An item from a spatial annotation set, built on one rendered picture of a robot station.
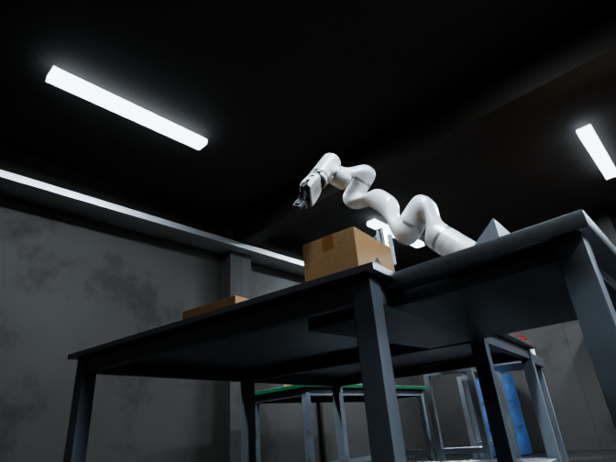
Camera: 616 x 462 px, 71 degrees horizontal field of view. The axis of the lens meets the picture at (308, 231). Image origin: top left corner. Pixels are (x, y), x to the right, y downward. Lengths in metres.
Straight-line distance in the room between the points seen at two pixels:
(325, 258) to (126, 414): 2.94
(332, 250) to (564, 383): 5.42
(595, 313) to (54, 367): 3.68
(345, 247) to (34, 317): 2.96
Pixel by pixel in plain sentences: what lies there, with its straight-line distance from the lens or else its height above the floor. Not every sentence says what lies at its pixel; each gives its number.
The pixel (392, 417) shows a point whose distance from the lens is 1.10.
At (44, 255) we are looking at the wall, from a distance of 4.20.
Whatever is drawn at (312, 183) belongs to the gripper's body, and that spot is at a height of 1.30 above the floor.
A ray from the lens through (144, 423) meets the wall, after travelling 4.29.
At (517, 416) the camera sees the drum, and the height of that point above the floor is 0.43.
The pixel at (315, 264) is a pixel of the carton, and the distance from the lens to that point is 1.64.
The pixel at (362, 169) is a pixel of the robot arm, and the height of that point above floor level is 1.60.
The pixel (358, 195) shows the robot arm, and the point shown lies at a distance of 2.14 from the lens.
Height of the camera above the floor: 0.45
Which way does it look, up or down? 25 degrees up
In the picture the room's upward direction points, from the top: 5 degrees counter-clockwise
